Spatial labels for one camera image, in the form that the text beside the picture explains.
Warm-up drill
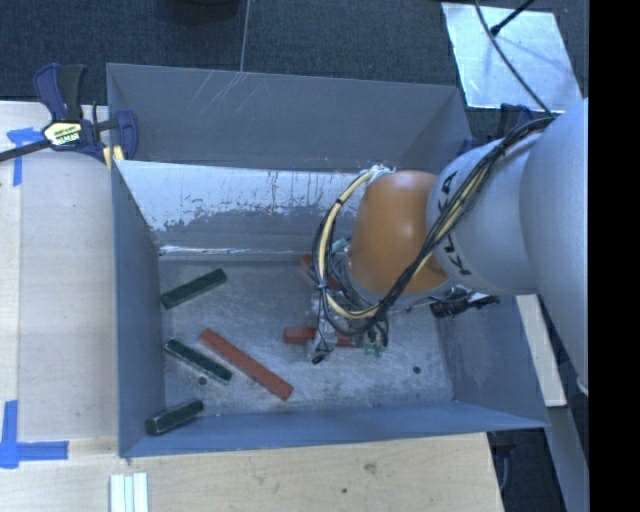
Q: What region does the long red-brown flat block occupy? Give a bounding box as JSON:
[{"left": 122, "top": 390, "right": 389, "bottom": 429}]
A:
[{"left": 198, "top": 327, "right": 295, "bottom": 402}]

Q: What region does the dark green flat block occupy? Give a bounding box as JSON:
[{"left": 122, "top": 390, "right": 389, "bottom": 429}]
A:
[
  {"left": 159, "top": 267, "right": 229, "bottom": 311},
  {"left": 144, "top": 399, "right": 205, "bottom": 436},
  {"left": 163, "top": 338, "right": 234, "bottom": 386}
]

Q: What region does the grey metal bin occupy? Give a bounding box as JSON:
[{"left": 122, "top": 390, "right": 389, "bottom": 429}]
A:
[{"left": 105, "top": 62, "right": 552, "bottom": 459}]

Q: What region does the pale wood board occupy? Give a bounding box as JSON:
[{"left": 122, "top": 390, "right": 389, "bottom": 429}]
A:
[{"left": 17, "top": 148, "right": 121, "bottom": 444}]

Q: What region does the black cylinder on white bracket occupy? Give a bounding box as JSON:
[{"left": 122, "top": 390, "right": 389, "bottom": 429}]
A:
[{"left": 428, "top": 286, "right": 501, "bottom": 320}]

